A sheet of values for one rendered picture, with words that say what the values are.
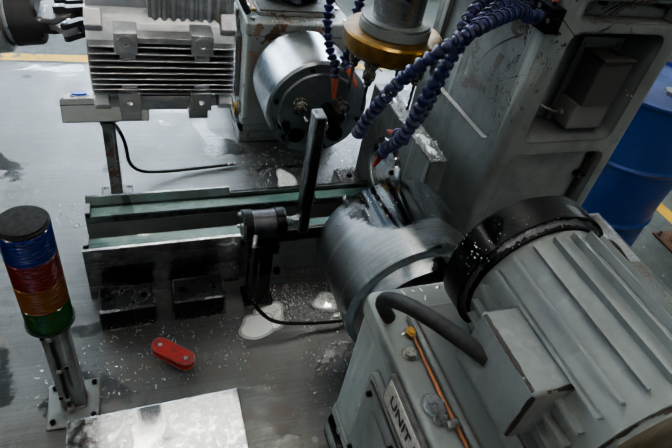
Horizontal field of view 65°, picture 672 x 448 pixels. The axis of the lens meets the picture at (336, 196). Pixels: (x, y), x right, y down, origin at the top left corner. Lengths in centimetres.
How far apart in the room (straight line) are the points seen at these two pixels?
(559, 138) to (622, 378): 67
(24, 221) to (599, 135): 100
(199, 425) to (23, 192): 79
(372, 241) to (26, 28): 56
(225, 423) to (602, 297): 56
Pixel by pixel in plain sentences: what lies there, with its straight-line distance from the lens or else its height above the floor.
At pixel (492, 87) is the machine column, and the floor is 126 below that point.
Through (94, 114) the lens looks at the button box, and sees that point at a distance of 123.
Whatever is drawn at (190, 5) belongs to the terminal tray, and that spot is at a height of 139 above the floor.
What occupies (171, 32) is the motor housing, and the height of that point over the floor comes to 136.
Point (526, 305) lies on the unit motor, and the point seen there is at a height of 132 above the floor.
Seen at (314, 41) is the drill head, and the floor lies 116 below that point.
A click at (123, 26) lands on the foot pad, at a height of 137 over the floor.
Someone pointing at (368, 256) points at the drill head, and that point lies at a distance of 81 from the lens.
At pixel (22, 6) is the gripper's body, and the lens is 85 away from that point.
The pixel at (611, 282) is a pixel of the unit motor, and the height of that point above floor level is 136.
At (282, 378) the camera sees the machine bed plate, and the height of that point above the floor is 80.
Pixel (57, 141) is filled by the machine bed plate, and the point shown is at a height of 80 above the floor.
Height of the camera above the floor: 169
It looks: 39 degrees down
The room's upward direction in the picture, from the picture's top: 12 degrees clockwise
